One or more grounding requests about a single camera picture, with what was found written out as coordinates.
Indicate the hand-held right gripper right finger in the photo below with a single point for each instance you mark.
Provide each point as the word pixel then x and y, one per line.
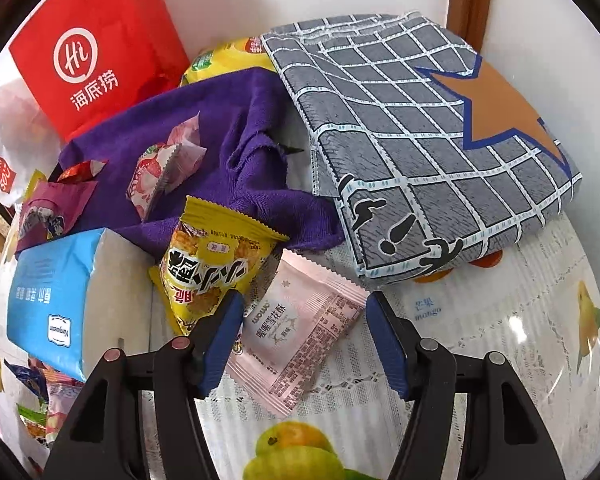
pixel 387 345

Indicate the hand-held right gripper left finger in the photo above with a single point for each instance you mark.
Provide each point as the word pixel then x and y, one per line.
pixel 220 345

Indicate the light pink snack packet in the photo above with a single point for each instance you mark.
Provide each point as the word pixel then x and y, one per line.
pixel 300 330

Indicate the yellow crispy snack packet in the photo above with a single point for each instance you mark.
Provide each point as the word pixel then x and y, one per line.
pixel 205 255

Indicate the fruit print tablecloth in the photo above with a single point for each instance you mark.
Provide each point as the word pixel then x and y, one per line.
pixel 480 320

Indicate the pink cartoon snack packet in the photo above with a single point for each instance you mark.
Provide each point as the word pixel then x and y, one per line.
pixel 64 405

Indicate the blue tissue pack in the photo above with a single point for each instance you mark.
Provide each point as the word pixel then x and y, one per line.
pixel 55 285

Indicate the strawberry print snack packet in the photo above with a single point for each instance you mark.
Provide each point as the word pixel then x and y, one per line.
pixel 147 180

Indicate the blue snack packet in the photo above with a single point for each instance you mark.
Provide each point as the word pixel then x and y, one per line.
pixel 27 375

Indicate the translucent pink candy packet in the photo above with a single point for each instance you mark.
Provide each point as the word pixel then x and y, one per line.
pixel 187 140

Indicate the magenta snack packet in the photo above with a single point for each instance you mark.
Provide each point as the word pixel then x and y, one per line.
pixel 55 205

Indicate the grey checked folded cloth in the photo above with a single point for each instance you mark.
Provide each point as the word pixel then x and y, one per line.
pixel 380 125

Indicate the red candy packet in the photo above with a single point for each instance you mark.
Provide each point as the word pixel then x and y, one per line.
pixel 80 171

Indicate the purple towel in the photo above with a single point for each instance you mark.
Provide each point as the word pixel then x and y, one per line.
pixel 230 120

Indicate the yellow chips bag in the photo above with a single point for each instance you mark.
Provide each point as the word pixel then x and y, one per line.
pixel 225 62

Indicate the white plastic shopping bag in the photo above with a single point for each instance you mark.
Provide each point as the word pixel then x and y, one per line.
pixel 10 125

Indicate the red paper bag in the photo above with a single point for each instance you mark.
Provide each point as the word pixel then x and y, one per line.
pixel 105 20

